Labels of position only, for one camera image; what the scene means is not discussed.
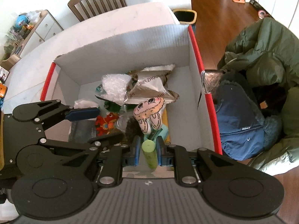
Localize green cylinder tube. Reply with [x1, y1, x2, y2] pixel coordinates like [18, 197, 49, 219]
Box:
[141, 140, 158, 169]

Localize teal pencil sharpener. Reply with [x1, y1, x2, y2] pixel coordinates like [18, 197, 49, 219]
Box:
[143, 128, 162, 143]

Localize bunny plush keychain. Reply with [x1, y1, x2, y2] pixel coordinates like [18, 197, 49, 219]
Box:
[95, 97, 166, 136]

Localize white bubble wrap bag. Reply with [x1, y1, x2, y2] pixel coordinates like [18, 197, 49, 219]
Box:
[95, 74, 132, 106]

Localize small yellow box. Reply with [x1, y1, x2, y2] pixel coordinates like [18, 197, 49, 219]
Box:
[161, 109, 170, 142]

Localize brown scrunchie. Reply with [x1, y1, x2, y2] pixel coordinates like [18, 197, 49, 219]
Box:
[125, 117, 143, 145]

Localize patterned tissue pack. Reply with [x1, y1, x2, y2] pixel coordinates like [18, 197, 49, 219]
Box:
[68, 99, 99, 143]

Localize red cardboard box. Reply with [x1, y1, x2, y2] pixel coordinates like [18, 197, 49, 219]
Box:
[40, 24, 223, 179]

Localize orange thermos bottle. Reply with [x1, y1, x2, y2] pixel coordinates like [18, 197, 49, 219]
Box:
[0, 83, 8, 99]

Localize blue jacket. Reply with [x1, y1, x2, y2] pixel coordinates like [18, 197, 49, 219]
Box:
[214, 81, 265, 161]

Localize white sideboard cabinet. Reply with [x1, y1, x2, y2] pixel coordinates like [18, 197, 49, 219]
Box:
[1, 10, 63, 70]

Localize blue globe toy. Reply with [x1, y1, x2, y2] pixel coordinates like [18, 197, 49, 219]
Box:
[15, 15, 28, 28]

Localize green jacket on chair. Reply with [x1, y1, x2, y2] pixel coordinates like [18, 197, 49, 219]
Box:
[217, 17, 298, 175]

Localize black trash bin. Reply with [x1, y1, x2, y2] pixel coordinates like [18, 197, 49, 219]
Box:
[173, 9, 197, 25]

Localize wooden dining chair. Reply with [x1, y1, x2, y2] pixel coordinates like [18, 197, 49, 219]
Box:
[68, 0, 127, 22]

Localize pink shoes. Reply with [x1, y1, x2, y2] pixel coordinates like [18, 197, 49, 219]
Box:
[258, 10, 272, 19]

